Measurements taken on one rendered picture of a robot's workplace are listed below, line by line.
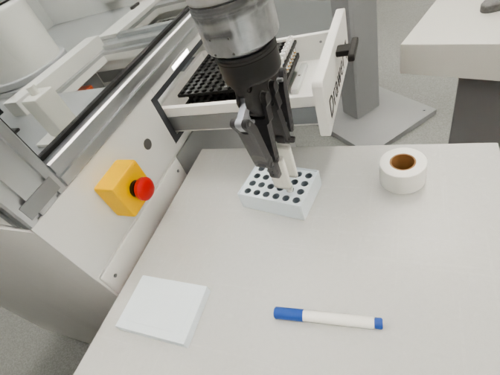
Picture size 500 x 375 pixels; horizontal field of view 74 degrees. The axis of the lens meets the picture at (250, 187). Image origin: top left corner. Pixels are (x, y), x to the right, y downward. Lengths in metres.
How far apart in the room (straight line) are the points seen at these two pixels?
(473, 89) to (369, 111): 1.04
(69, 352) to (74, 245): 1.19
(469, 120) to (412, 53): 0.30
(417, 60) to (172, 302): 0.69
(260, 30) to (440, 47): 0.51
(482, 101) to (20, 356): 1.96
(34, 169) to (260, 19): 0.36
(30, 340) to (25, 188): 1.45
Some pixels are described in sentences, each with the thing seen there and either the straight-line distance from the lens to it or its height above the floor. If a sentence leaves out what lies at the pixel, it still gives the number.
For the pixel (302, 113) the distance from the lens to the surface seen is 0.61.
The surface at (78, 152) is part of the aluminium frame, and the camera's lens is 0.58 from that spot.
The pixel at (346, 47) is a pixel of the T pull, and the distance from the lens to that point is 0.68.
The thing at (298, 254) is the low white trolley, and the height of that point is 0.76.
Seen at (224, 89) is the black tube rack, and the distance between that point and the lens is 0.69.
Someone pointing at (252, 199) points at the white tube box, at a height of 0.79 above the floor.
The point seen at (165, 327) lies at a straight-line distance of 0.53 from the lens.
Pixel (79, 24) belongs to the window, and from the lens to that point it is 0.65.
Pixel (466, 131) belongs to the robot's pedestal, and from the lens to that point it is 1.08.
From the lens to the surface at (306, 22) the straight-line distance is 2.51.
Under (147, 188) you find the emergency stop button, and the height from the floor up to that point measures 0.88.
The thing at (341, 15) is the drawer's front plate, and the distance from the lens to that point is 0.77.
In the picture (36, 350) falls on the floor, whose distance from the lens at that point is 1.88.
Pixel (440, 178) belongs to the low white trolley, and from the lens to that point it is 0.62.
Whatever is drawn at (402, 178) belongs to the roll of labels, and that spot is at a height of 0.80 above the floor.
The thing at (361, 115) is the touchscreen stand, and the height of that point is 0.05.
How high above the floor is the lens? 1.20
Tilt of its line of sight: 43 degrees down
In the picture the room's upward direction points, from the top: 23 degrees counter-clockwise
